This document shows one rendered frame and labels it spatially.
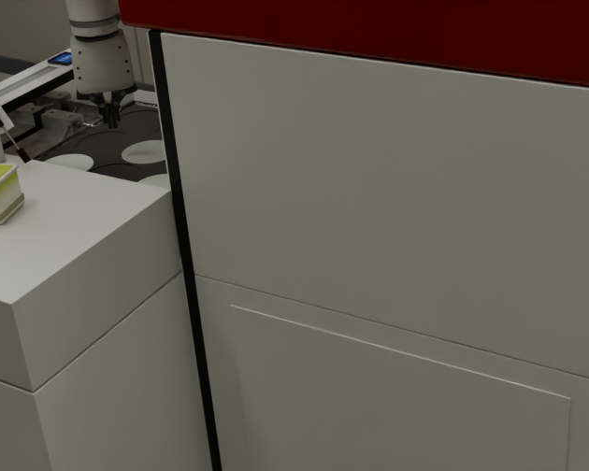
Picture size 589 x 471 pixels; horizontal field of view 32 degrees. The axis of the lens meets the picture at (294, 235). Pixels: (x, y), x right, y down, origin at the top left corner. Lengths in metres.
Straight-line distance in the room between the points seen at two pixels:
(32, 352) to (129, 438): 0.30
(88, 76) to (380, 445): 0.79
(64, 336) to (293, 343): 0.36
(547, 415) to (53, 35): 3.76
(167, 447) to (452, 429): 0.50
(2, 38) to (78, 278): 3.75
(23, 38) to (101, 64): 3.25
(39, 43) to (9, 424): 3.56
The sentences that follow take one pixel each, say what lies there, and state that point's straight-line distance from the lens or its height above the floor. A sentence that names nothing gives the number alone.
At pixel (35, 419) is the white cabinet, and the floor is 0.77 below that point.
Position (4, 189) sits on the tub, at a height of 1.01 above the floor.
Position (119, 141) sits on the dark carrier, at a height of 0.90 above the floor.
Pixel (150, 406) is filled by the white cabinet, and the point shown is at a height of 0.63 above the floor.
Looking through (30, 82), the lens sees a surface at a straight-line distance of 2.16.
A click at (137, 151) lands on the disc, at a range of 1.92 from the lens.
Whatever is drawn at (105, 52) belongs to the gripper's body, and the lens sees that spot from 1.82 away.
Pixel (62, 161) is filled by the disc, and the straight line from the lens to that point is 1.93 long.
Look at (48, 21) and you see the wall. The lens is 4.90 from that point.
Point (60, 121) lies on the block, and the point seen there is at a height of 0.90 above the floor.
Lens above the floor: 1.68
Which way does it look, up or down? 30 degrees down
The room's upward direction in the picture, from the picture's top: 5 degrees counter-clockwise
